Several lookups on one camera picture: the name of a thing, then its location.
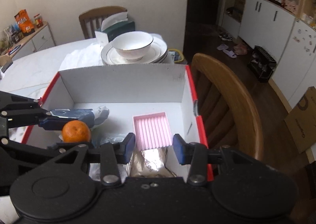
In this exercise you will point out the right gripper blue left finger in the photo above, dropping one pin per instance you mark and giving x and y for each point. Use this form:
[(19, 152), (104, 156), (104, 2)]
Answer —
[(118, 152)]

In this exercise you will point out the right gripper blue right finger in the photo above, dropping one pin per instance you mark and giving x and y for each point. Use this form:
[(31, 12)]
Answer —
[(196, 156)]

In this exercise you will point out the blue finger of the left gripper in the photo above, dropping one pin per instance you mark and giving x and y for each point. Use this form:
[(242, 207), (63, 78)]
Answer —
[(53, 123), (81, 149)]

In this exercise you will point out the silver foil printed packet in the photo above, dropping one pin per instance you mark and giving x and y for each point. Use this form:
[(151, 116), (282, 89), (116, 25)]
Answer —
[(109, 154)]

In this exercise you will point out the orange tangerine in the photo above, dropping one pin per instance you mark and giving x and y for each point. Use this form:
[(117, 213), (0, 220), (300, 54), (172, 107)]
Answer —
[(76, 131)]

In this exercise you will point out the grey white snack bag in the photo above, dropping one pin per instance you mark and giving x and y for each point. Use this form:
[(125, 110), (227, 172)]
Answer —
[(92, 117)]

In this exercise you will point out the gold foil snack packet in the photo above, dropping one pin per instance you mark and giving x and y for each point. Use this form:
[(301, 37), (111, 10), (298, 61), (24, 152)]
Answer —
[(150, 164)]

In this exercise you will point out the pink ridged soap tray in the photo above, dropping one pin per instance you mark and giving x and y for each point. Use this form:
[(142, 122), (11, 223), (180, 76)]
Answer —
[(152, 131)]

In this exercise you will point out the light wooden chair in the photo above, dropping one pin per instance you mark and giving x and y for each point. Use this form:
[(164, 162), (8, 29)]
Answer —
[(228, 112)]

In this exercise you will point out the red white cardboard box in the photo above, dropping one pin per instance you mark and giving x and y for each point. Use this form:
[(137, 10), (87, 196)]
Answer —
[(128, 91)]

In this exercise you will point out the low wooden side cabinet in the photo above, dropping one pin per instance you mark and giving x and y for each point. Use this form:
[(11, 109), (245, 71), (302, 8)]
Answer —
[(40, 40)]

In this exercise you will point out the orange chip bag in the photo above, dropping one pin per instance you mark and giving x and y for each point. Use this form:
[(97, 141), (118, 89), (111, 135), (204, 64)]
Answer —
[(24, 22)]

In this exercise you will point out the stacked white plates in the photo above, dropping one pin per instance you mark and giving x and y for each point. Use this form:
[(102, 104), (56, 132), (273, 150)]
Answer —
[(156, 52)]

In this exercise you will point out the dark wooden chair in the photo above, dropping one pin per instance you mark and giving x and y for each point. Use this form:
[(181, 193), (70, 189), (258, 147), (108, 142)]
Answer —
[(92, 19)]

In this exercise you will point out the brown cardboard box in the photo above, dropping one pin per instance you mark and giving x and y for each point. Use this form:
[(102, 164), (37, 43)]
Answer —
[(301, 121)]

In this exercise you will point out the white porcelain bowl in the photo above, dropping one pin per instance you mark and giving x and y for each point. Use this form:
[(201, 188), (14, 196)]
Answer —
[(133, 45)]

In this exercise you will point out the black shoe rack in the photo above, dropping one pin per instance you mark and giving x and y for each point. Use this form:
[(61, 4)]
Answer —
[(262, 64)]

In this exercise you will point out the green white tissue box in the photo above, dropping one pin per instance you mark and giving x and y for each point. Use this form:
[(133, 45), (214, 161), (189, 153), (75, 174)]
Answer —
[(112, 27)]

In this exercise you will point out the white cabinet with shelves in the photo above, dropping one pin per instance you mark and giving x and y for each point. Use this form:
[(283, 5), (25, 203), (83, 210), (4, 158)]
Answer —
[(285, 29)]

